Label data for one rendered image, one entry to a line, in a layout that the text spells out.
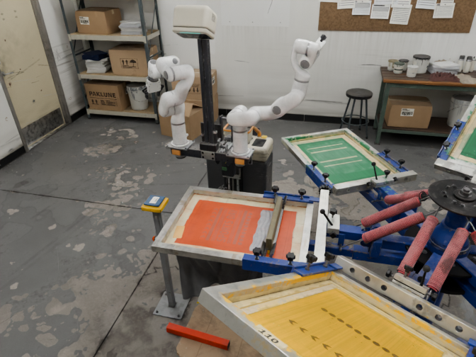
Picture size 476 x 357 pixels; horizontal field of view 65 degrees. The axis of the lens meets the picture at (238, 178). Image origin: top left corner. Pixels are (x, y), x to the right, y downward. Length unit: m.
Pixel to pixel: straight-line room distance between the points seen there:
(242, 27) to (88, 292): 3.96
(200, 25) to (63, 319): 2.26
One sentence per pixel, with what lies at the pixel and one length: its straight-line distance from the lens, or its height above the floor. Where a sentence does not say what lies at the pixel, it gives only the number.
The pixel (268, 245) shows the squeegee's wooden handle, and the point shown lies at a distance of 1.90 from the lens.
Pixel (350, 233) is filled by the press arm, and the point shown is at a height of 1.03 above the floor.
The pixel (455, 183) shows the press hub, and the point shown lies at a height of 1.31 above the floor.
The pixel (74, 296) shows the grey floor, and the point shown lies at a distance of 3.31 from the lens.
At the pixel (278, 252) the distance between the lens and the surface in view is 1.96.
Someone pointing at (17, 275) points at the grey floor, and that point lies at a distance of 3.71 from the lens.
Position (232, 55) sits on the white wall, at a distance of 5.74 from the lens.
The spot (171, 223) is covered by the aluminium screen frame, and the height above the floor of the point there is 0.99.
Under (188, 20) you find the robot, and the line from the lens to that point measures 2.16.
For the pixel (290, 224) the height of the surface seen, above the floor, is 0.96.
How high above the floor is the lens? 2.29
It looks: 32 degrees down
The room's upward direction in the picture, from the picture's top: 1 degrees counter-clockwise
